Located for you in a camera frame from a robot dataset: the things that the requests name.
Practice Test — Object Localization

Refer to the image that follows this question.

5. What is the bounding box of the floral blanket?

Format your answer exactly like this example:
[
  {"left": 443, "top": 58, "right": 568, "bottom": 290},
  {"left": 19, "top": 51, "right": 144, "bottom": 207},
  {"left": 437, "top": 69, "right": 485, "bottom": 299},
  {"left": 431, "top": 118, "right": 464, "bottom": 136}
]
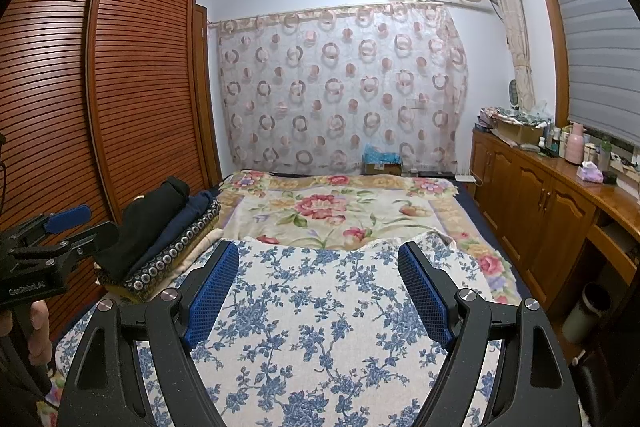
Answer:
[{"left": 217, "top": 169, "right": 521, "bottom": 305}]

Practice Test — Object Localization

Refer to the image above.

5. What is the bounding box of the person's left hand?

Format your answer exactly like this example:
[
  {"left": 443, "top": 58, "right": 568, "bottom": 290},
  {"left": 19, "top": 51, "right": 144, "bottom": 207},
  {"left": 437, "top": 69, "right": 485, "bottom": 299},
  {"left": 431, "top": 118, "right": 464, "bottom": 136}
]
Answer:
[{"left": 27, "top": 299, "right": 53, "bottom": 365}]

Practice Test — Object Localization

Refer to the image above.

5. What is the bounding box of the open flat cardboard box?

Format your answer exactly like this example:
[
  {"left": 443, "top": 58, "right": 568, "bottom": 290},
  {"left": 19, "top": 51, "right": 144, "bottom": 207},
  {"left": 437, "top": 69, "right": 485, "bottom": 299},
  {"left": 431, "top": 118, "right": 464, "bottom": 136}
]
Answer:
[{"left": 492, "top": 119, "right": 546, "bottom": 145}]

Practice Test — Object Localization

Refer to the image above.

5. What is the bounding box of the pink thermos jug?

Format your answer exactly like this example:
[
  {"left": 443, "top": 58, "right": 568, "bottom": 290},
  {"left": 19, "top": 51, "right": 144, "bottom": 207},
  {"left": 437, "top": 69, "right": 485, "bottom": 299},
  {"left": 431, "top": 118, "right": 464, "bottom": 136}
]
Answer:
[{"left": 564, "top": 122, "right": 586, "bottom": 165}]

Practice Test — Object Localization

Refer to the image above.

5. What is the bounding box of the sheer circle-patterned curtain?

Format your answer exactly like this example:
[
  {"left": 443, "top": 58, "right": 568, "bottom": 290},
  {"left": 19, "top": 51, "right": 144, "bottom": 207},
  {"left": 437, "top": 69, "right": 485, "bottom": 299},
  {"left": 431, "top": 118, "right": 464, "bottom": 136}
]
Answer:
[{"left": 212, "top": 2, "right": 468, "bottom": 178}]

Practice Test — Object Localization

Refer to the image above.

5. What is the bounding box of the wooden sideboard cabinet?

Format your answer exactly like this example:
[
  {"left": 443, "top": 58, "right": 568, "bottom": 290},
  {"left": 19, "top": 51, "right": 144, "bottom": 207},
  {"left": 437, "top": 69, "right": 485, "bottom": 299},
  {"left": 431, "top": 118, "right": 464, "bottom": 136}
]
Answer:
[{"left": 470, "top": 127, "right": 640, "bottom": 308}]

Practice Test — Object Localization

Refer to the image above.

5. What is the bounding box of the wooden louvered wardrobe door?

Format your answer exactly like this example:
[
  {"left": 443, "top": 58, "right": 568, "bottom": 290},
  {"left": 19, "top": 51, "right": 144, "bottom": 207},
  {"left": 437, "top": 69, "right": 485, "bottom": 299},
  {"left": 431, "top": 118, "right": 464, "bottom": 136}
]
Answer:
[{"left": 0, "top": 0, "right": 221, "bottom": 343}]

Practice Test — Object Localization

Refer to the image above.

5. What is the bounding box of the grey window blind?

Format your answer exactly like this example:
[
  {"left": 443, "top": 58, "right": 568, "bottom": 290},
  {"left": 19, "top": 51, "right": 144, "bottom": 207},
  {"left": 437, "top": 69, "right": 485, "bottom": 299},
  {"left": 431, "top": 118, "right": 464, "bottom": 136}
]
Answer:
[{"left": 542, "top": 0, "right": 640, "bottom": 152}]

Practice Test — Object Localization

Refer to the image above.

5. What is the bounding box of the cream folded garment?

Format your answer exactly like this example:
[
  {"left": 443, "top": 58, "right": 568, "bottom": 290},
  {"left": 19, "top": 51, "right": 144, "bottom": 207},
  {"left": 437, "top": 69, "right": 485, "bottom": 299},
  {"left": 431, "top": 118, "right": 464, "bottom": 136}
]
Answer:
[{"left": 155, "top": 227, "right": 226, "bottom": 293}]

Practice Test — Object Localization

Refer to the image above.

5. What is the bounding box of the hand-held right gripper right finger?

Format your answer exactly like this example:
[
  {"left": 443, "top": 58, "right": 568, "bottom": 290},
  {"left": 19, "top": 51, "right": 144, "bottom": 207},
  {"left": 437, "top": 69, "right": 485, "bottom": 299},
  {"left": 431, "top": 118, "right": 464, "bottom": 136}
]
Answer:
[{"left": 397, "top": 241, "right": 576, "bottom": 427}]

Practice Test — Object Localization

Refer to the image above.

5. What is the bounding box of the cardboard box with label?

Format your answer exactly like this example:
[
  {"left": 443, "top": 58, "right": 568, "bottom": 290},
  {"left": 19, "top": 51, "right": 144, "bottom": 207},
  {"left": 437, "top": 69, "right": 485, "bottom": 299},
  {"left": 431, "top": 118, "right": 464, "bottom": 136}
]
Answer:
[{"left": 362, "top": 162, "right": 403, "bottom": 178}]

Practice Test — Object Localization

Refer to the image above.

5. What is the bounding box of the tied beige curtain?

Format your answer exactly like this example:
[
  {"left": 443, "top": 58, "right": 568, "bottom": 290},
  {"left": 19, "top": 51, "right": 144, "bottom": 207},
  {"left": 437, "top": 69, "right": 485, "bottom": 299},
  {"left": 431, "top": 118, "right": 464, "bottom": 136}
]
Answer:
[{"left": 484, "top": 0, "right": 537, "bottom": 110}]

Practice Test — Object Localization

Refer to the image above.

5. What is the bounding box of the navy blue garment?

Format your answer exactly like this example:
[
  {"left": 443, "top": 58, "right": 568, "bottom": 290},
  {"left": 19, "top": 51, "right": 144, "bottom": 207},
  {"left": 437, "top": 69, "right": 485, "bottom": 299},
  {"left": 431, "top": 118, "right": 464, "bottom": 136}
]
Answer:
[{"left": 145, "top": 189, "right": 216, "bottom": 258}]

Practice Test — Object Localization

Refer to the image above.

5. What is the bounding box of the purple tissue pack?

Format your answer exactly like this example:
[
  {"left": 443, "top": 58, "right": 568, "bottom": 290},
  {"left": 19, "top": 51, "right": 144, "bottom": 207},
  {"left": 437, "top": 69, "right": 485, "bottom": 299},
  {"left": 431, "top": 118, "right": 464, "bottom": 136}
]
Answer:
[{"left": 576, "top": 162, "right": 605, "bottom": 182}]

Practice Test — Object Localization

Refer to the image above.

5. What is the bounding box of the blue floral bed sheet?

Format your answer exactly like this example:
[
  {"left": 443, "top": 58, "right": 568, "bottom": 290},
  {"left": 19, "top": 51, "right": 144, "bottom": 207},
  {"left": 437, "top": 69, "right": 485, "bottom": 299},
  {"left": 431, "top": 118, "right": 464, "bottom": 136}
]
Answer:
[{"left": 50, "top": 229, "right": 506, "bottom": 427}]

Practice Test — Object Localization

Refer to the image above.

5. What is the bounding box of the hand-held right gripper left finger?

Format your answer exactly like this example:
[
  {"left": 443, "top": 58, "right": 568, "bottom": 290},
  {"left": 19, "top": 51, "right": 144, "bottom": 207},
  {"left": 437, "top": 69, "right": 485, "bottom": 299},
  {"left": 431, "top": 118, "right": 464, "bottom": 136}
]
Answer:
[{"left": 59, "top": 239, "right": 241, "bottom": 427}]

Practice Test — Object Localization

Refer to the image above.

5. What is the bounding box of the wooden window frame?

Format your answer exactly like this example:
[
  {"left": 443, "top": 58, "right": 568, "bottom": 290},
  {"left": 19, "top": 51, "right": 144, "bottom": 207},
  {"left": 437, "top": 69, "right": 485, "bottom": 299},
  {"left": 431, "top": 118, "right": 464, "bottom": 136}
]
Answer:
[{"left": 530, "top": 0, "right": 573, "bottom": 128}]

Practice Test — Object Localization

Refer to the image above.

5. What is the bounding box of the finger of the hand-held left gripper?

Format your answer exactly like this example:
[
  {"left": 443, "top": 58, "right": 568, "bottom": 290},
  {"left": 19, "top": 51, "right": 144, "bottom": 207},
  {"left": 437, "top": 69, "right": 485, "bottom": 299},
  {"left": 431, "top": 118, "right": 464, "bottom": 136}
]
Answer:
[
  {"left": 20, "top": 205, "right": 93, "bottom": 240},
  {"left": 50, "top": 221, "right": 121, "bottom": 268}
]

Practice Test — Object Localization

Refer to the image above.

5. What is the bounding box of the black printed t-shirt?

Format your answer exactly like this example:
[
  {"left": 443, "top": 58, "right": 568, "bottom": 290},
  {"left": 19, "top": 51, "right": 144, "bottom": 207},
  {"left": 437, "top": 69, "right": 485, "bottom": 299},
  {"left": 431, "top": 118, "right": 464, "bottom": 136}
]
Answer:
[{"left": 95, "top": 177, "right": 191, "bottom": 280}]

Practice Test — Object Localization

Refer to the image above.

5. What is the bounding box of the white cylindrical bin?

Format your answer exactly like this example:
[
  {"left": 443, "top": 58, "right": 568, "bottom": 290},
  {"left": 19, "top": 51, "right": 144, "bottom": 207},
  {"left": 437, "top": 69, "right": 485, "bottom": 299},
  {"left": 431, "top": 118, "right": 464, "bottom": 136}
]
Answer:
[{"left": 562, "top": 283, "right": 613, "bottom": 345}]

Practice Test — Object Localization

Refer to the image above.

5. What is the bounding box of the dark ring-patterned garment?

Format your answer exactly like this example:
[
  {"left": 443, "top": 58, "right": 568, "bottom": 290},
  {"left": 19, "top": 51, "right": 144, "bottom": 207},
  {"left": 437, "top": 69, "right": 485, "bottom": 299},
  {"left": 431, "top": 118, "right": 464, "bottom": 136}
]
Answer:
[{"left": 122, "top": 199, "right": 223, "bottom": 295}]

